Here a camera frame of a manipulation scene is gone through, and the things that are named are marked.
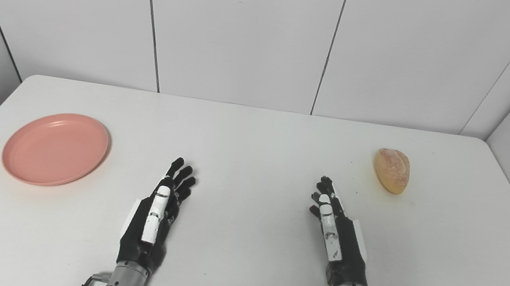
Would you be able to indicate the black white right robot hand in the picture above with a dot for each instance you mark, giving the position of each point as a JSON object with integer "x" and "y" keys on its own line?
{"x": 349, "y": 259}

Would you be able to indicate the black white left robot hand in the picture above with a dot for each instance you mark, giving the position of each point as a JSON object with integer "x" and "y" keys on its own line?
{"x": 138, "y": 240}

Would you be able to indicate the golden bread roll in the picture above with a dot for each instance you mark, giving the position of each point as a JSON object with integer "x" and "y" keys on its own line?
{"x": 392, "y": 170}

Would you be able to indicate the pink round plate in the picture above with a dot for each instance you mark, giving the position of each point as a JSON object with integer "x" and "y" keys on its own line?
{"x": 55, "y": 149}

